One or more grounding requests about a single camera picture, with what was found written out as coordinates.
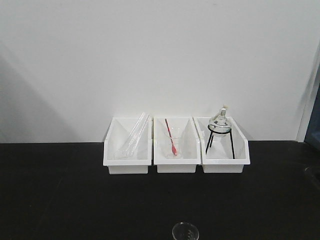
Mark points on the clear glass beaker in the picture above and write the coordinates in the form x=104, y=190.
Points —
x=185, y=231

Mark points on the clear beaker in middle bin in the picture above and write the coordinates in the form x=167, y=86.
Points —
x=176, y=134

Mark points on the middle white storage bin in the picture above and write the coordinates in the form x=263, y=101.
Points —
x=189, y=145

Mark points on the white storage bin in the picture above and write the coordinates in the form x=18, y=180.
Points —
x=219, y=158
x=189, y=145
x=118, y=133

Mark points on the left white storage bin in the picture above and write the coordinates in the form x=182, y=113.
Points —
x=118, y=133

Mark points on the clear glass tubes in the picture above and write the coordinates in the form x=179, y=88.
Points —
x=129, y=147

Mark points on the black tripod stand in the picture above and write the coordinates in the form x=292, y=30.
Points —
x=209, y=141

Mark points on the round glass flask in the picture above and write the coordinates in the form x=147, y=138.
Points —
x=219, y=124

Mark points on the right white storage bin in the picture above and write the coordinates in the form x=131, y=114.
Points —
x=219, y=158

